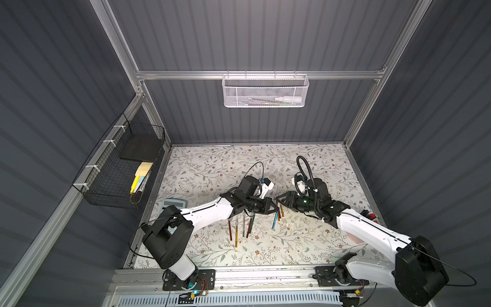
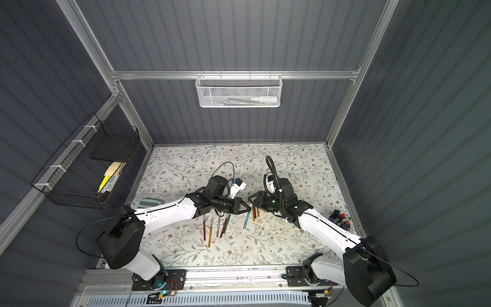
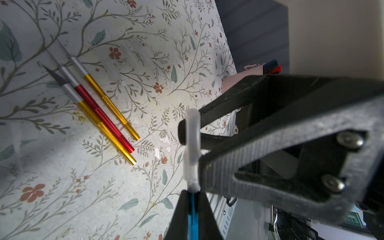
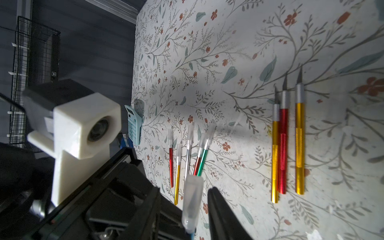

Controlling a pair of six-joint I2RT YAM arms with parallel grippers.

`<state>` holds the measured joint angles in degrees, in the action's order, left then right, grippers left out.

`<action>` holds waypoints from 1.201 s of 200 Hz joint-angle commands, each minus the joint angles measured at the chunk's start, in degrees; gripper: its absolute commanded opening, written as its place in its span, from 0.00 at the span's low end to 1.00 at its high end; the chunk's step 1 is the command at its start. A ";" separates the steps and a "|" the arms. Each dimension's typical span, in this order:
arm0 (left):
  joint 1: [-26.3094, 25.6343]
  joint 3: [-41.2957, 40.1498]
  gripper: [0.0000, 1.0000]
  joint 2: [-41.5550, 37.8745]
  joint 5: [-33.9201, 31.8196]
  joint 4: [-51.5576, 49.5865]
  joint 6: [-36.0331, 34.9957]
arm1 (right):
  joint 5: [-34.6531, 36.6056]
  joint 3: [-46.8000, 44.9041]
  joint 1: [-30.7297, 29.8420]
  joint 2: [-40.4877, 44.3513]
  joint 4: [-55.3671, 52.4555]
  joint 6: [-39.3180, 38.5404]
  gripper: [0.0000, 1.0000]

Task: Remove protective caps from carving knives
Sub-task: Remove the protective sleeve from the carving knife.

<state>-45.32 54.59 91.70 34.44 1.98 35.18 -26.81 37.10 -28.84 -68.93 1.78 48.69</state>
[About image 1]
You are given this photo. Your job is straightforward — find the light blue calculator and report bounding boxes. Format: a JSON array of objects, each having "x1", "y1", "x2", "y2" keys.
[{"x1": 162, "y1": 198, "x2": 187, "y2": 209}]

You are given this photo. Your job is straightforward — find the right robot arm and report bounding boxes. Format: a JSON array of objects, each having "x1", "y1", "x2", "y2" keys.
[{"x1": 276, "y1": 179, "x2": 450, "y2": 306}]

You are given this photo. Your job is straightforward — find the green carving knife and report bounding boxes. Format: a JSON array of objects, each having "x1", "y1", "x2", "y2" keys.
[{"x1": 249, "y1": 214, "x2": 256, "y2": 233}]

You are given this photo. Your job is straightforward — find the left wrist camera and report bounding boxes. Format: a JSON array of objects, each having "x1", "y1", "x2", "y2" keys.
[{"x1": 260, "y1": 179, "x2": 274, "y2": 199}]

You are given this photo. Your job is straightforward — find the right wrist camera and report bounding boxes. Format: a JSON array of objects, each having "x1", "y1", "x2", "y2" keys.
[{"x1": 293, "y1": 177, "x2": 308, "y2": 196}]

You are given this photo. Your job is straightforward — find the white wire mesh basket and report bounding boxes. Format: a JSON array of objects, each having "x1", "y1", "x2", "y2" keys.
[{"x1": 221, "y1": 73, "x2": 309, "y2": 108}]

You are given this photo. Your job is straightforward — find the black wire mesh basket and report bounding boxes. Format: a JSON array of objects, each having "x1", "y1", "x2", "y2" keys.
[{"x1": 72, "y1": 115, "x2": 166, "y2": 209}]

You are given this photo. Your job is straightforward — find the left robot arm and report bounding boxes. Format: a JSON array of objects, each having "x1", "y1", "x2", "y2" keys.
[{"x1": 140, "y1": 175, "x2": 279, "y2": 283}]

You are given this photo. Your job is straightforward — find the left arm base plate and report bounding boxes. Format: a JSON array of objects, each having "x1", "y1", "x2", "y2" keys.
[{"x1": 162, "y1": 269, "x2": 216, "y2": 292}]

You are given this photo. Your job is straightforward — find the white marker in basket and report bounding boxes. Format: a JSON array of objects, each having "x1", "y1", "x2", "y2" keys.
[{"x1": 274, "y1": 96, "x2": 303, "y2": 104}]

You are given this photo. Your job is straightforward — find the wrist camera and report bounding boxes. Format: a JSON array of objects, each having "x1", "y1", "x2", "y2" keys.
[
  {"x1": 293, "y1": 177, "x2": 308, "y2": 196},
  {"x1": 260, "y1": 179, "x2": 274, "y2": 199}
]

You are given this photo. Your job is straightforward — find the dark red carving knife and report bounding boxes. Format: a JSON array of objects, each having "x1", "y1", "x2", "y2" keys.
[{"x1": 228, "y1": 220, "x2": 233, "y2": 241}]

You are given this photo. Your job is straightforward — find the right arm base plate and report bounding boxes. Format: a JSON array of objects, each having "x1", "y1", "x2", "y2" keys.
[{"x1": 313, "y1": 266, "x2": 370, "y2": 288}]

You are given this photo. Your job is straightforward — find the blue carving knife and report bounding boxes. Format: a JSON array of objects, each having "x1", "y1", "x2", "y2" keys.
[{"x1": 271, "y1": 212, "x2": 279, "y2": 230}]

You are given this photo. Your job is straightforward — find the yellow sticky notes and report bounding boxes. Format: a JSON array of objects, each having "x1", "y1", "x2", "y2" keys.
[{"x1": 130, "y1": 162, "x2": 153, "y2": 194}]

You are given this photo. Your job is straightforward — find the black notebook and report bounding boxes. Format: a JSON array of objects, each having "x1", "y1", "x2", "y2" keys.
[{"x1": 119, "y1": 134, "x2": 162, "y2": 162}]

